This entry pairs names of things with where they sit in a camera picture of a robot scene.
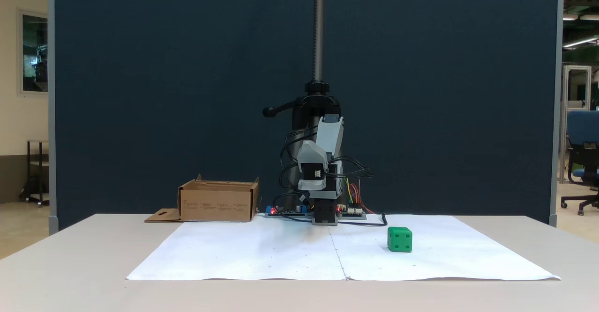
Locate brown cardboard box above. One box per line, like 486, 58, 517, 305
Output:
145, 174, 260, 223

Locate blue office chair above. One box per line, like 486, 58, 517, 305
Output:
561, 110, 599, 216

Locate green dice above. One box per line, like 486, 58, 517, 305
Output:
387, 227, 413, 253

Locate fluorescent ceiling light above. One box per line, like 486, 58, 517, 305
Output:
563, 35, 599, 49

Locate small circuit board with wires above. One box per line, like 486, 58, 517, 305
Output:
337, 203, 367, 220

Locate framed wall window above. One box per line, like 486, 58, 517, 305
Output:
18, 9, 49, 95

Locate orange jumper wire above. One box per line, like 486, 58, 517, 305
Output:
351, 183, 375, 215

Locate black clamp with handle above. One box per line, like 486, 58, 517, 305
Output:
263, 80, 344, 130

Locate metal threaded pole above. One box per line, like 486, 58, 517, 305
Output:
313, 0, 324, 84

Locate black shelf cart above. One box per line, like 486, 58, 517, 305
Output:
20, 140, 50, 206

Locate dark blue partition panel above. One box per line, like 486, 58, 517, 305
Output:
48, 0, 564, 235

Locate black servo wire bundle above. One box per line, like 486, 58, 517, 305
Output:
328, 155, 373, 180
280, 126, 320, 205

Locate blue circuit board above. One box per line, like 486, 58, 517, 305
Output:
265, 203, 310, 218

